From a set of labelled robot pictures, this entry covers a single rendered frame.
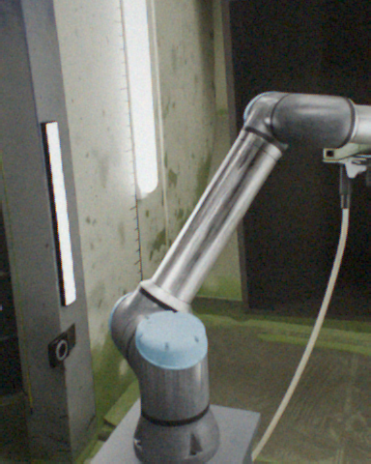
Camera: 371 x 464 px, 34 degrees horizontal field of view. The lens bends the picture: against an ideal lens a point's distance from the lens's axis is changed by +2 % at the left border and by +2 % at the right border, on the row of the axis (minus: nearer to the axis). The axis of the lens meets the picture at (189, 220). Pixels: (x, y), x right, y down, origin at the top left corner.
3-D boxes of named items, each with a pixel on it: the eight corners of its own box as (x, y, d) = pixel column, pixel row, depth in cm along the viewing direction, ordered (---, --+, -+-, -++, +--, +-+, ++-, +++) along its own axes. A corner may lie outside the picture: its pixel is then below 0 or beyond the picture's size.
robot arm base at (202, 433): (204, 479, 124) (202, 433, 121) (118, 462, 130) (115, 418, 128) (230, 422, 141) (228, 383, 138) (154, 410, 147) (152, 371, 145)
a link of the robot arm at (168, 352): (154, 429, 123) (148, 347, 119) (128, 388, 139) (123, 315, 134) (221, 408, 129) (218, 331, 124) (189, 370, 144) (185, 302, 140)
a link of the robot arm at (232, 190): (112, 363, 136) (287, 77, 137) (93, 333, 151) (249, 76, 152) (165, 388, 143) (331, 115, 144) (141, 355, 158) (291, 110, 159)
